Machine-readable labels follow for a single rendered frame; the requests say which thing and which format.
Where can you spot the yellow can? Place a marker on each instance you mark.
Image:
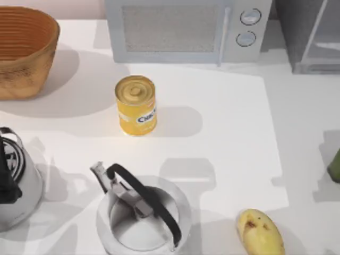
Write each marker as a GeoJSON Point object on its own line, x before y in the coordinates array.
{"type": "Point", "coordinates": [134, 117]}

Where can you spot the microwave oven door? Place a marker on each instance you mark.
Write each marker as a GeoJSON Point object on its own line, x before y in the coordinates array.
{"type": "Point", "coordinates": [170, 29]}

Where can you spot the round microwave knob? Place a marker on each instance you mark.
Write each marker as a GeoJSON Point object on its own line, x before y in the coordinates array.
{"type": "Point", "coordinates": [246, 38]}
{"type": "Point", "coordinates": [250, 16]}

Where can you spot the pale microwave oven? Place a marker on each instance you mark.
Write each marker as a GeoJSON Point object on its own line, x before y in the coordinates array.
{"type": "Point", "coordinates": [263, 32]}

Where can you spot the yellow potato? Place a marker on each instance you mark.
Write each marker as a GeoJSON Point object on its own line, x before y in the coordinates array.
{"type": "Point", "coordinates": [261, 235]}

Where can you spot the brown wicker basket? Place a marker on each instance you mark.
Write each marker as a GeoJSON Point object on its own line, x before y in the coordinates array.
{"type": "Point", "coordinates": [25, 71]}

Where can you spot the green bottle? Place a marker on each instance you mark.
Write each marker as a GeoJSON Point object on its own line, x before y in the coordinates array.
{"type": "Point", "coordinates": [335, 168]}

